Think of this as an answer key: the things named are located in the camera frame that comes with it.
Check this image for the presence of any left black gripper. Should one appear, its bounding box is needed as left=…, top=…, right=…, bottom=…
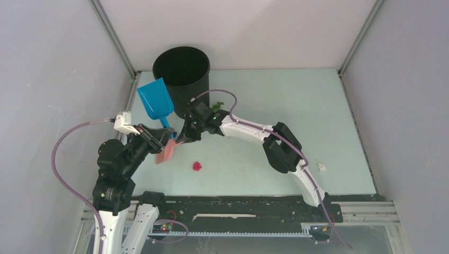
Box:
left=122, top=122, right=174, bottom=176

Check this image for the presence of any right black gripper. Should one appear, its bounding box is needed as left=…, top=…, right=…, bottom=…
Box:
left=178, top=114, right=207, bottom=143

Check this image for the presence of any pink hand brush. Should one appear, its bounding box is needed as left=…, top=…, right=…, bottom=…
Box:
left=156, top=139, right=184, bottom=164

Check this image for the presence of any blue plastic dustpan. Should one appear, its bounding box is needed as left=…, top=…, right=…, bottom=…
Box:
left=137, top=78, right=174, bottom=128

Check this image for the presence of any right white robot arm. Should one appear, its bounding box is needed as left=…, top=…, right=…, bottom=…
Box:
left=176, top=102, right=330, bottom=221

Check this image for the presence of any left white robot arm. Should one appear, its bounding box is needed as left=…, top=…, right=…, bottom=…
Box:
left=93, top=124, right=174, bottom=253

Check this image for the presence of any magenta paper scrap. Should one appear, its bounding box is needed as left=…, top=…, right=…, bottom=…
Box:
left=192, top=161, right=202, bottom=171

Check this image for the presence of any green paper scrap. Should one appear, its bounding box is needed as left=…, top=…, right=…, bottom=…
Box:
left=212, top=102, right=224, bottom=112

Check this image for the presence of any black cylindrical waste bin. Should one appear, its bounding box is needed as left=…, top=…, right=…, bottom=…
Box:
left=152, top=46, right=210, bottom=119

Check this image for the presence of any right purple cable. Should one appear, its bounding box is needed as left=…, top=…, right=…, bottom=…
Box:
left=194, top=88, right=353, bottom=250

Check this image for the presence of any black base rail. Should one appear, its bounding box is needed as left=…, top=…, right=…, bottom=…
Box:
left=134, top=192, right=343, bottom=235

